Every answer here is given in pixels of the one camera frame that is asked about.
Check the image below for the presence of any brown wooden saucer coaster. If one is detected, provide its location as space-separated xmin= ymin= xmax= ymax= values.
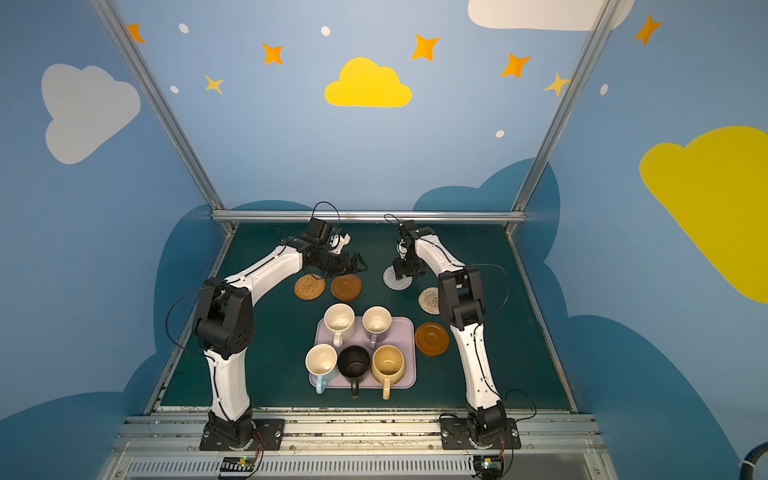
xmin=414 ymin=322 xmax=450 ymax=357

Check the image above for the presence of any right green circuit board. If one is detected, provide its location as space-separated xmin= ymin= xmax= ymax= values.
xmin=472 ymin=456 xmax=505 ymax=480

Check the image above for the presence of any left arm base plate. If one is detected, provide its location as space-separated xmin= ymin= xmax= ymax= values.
xmin=199 ymin=419 xmax=285 ymax=452

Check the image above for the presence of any left green circuit board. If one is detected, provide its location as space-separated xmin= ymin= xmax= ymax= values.
xmin=217 ymin=456 xmax=257 ymax=478

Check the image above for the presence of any tan yellow mug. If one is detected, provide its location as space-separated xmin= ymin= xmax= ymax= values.
xmin=371 ymin=345 xmax=406 ymax=401

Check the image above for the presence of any woven cork coaster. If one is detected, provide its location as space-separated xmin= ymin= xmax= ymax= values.
xmin=294 ymin=274 xmax=326 ymax=301

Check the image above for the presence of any cream mug white handle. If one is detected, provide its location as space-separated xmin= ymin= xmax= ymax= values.
xmin=323 ymin=303 xmax=356 ymax=349

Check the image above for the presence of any lilac plastic tray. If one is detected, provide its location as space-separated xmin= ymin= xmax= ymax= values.
xmin=308 ymin=316 xmax=418 ymax=391

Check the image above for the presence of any white multicolour woven coaster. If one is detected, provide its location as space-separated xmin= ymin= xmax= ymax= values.
xmin=418 ymin=287 xmax=440 ymax=315

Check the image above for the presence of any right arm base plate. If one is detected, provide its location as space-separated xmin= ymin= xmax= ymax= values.
xmin=438 ymin=414 xmax=522 ymax=450

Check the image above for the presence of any black mug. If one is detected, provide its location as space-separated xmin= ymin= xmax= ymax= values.
xmin=337 ymin=345 xmax=371 ymax=398

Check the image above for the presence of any aluminium frame post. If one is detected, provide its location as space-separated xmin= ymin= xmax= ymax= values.
xmin=90 ymin=0 xmax=226 ymax=213
xmin=505 ymin=0 xmax=624 ymax=240

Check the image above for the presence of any cream mug blue handle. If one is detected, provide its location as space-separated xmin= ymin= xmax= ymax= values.
xmin=305 ymin=344 xmax=339 ymax=394

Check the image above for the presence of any white mug lilac handle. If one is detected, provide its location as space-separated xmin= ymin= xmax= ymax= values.
xmin=362 ymin=306 xmax=392 ymax=351

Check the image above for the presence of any left aluminium frame post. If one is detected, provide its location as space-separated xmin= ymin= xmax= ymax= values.
xmin=90 ymin=0 xmax=226 ymax=213

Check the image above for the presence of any green circuit board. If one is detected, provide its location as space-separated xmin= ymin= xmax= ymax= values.
xmin=217 ymin=456 xmax=257 ymax=478
xmin=472 ymin=456 xmax=505 ymax=480

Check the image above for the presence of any rear aluminium crossbar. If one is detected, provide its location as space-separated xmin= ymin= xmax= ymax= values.
xmin=211 ymin=210 xmax=526 ymax=224

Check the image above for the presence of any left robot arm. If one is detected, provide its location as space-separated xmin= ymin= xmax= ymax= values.
xmin=193 ymin=235 xmax=368 ymax=451

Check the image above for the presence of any aluminium front rail frame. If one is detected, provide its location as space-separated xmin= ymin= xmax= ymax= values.
xmin=98 ymin=408 xmax=618 ymax=479

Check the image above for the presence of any dark brown wooden coaster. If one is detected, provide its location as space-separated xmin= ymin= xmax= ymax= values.
xmin=331 ymin=274 xmax=362 ymax=302

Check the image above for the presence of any grey woven coaster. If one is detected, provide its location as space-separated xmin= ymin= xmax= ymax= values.
xmin=382 ymin=265 xmax=413 ymax=291

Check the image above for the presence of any right aluminium frame post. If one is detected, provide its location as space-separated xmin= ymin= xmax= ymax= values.
xmin=505 ymin=0 xmax=624 ymax=240

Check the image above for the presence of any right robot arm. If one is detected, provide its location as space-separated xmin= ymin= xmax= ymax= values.
xmin=392 ymin=220 xmax=508 ymax=445

